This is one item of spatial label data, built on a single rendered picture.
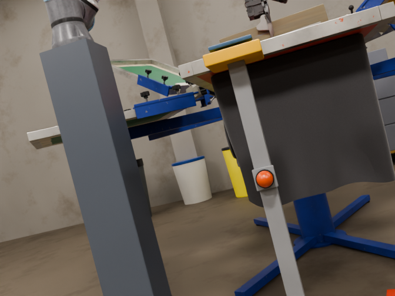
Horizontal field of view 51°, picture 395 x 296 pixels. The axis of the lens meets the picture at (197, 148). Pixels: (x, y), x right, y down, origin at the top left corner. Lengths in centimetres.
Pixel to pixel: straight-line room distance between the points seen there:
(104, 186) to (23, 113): 551
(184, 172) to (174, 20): 219
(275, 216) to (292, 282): 16
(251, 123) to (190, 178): 440
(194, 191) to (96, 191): 396
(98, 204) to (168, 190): 463
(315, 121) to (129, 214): 68
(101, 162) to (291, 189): 64
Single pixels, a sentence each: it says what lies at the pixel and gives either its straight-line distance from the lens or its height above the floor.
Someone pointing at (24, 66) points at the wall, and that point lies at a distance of 695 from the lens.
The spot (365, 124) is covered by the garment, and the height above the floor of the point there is 70.
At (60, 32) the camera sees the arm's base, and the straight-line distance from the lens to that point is 157.
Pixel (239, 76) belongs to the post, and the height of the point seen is 89.
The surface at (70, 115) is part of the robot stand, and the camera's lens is 150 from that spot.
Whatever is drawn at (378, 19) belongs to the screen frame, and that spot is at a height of 96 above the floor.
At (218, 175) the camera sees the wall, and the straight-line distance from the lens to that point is 592.
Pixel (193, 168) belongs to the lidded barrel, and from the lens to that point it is 534.
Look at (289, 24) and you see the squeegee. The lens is 167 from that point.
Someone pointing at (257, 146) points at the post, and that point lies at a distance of 97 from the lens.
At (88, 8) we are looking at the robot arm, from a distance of 173.
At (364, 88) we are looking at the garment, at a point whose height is 80.
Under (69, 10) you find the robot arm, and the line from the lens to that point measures 159.
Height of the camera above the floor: 77
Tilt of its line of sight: 1 degrees down
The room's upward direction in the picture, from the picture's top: 15 degrees counter-clockwise
